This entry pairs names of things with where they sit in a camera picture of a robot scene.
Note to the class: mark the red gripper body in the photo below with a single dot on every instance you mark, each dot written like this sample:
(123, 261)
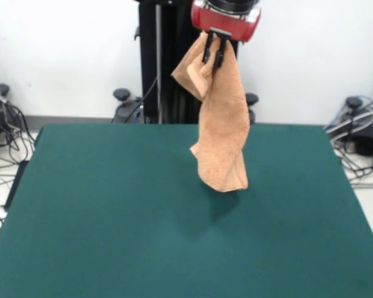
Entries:
(227, 25)

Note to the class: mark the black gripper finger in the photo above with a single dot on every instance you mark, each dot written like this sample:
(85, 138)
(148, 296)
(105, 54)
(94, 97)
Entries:
(207, 51)
(220, 56)

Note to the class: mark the tan terry towel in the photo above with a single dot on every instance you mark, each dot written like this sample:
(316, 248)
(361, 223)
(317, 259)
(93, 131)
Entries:
(223, 130)

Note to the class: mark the dark green tablecloth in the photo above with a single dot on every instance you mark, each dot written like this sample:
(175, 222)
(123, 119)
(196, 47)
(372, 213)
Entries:
(283, 217)

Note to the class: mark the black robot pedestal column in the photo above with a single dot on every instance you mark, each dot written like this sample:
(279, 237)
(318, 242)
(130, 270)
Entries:
(174, 46)

